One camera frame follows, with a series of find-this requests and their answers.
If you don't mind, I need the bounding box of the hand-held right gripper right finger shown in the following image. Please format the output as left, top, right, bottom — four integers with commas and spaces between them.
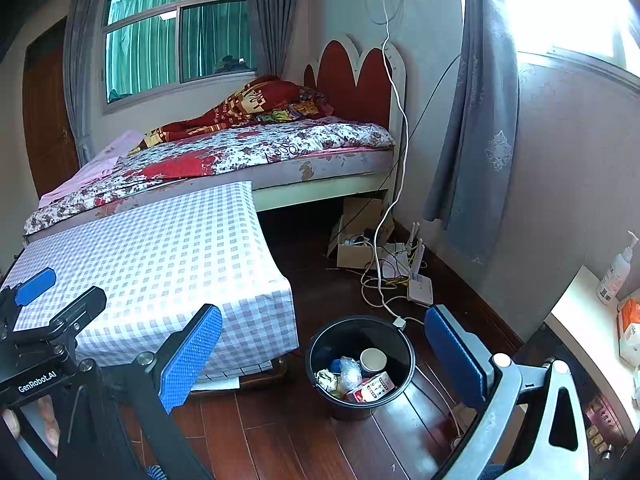
423, 304, 592, 480

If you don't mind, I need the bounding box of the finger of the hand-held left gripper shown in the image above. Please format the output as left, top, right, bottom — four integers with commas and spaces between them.
0, 266, 58, 322
9, 287, 108, 347

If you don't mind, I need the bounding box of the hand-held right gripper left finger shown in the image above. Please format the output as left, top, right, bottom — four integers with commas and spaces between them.
59, 303, 224, 480

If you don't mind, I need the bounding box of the blue patterned paper cup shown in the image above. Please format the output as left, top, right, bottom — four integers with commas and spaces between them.
359, 347, 389, 376

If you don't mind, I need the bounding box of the small red and white carton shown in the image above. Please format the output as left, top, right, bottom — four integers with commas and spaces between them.
344, 372, 396, 404

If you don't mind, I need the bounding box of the clear plastic bag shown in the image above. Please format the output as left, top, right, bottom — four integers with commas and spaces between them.
340, 356, 362, 391

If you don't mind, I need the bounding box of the black trash bin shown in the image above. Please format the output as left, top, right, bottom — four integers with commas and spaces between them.
304, 314, 417, 422

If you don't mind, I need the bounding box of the person's left hand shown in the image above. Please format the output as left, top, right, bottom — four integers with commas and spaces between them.
0, 394, 65, 451

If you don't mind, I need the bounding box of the white paper sheet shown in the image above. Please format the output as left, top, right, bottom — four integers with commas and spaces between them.
192, 377, 242, 394

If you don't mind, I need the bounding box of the white router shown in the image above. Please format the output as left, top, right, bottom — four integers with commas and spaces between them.
406, 222, 435, 306

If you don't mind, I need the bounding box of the purple checkered tablecloth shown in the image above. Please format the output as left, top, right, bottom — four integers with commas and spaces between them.
0, 180, 300, 386

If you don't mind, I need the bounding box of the pink cloth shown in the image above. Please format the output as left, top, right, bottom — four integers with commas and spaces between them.
38, 129, 147, 209

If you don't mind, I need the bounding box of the white desk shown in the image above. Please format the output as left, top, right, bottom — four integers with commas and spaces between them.
544, 264, 640, 437

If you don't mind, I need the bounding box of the cardboard box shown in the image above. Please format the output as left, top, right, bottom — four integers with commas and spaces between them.
327, 197, 396, 270

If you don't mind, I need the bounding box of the brown wooden door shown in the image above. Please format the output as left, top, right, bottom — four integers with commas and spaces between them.
21, 16, 82, 199

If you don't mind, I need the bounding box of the orange packet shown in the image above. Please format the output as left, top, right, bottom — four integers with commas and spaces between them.
616, 298, 640, 367

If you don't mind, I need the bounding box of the white pump bottle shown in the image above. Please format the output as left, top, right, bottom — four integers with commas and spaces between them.
596, 231, 640, 305

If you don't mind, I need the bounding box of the bed with floral cover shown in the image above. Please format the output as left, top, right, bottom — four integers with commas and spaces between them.
23, 115, 396, 237

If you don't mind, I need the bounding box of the grey tied curtain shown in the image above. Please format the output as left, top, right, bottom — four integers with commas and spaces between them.
421, 0, 522, 267

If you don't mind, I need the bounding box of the red patterned blanket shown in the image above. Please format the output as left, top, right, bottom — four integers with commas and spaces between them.
144, 75, 335, 147

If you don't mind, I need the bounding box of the large sliding window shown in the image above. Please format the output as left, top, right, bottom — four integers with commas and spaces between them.
99, 0, 259, 117

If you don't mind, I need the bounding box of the small dark object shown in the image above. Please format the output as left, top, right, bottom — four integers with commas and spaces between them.
212, 54, 251, 74

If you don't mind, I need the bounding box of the red scalloped headboard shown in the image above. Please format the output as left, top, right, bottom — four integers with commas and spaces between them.
302, 35, 409, 202

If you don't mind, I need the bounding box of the bed frame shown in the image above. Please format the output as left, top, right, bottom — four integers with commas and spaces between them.
22, 147, 407, 242

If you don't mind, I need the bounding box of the black cable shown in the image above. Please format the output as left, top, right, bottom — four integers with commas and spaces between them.
344, 52, 464, 228

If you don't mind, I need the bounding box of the white cable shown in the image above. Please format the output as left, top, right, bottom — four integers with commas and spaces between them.
364, 0, 427, 332

